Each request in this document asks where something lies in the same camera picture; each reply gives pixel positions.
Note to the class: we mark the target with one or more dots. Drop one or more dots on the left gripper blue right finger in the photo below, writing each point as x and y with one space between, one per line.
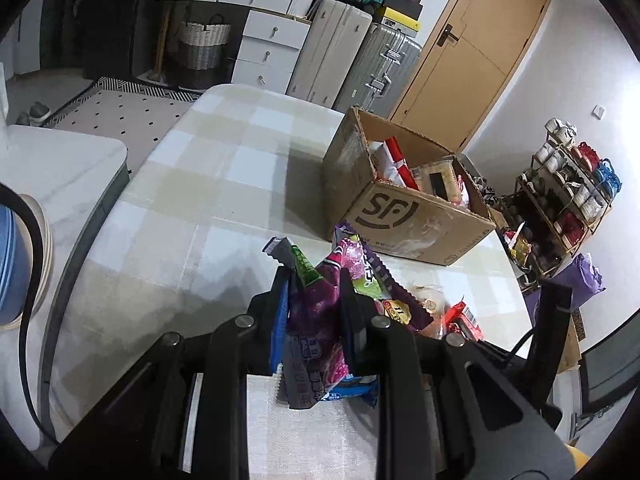
356 312

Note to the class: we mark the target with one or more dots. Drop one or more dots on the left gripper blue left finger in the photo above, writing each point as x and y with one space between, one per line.
278 310

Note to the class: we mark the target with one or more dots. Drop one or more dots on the purple grape candy bag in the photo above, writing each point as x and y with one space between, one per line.
312 357

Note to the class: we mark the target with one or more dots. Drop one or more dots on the red black wafer packet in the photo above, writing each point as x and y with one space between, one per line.
458 319

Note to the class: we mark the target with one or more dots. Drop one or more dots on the brown SF cardboard box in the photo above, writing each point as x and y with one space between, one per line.
393 219

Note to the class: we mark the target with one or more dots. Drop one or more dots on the clear cracker sandwich packet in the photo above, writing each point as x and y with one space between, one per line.
440 178

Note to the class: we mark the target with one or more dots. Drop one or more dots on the orange egg cake packet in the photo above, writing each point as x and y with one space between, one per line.
433 301

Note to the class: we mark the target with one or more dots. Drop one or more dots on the blue Oreo cookie packet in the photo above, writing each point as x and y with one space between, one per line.
364 388

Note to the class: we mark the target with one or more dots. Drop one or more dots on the red white snack packet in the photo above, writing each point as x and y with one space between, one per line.
390 164

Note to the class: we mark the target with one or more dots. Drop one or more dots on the shoe rack with shoes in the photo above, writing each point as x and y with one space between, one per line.
558 202

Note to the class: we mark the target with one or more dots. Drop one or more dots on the silver grey suitcase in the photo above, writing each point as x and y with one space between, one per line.
380 72

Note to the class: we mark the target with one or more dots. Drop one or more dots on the dotted floor rug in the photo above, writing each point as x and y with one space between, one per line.
139 115

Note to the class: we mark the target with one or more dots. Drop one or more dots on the beige plate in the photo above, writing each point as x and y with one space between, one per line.
46 238

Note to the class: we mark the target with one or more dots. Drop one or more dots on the stacked blue bowls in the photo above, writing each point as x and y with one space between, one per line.
15 266

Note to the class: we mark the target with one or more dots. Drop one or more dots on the beige suitcase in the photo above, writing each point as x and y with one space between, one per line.
334 39

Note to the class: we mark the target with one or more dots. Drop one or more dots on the yellow black box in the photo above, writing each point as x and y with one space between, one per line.
397 21

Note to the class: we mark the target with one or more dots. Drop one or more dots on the woven laundry basket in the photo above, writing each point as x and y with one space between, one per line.
200 52

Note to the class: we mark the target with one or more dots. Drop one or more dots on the white drawer desk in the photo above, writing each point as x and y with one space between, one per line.
264 45

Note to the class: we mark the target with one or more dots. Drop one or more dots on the wooden door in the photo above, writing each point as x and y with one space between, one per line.
468 60

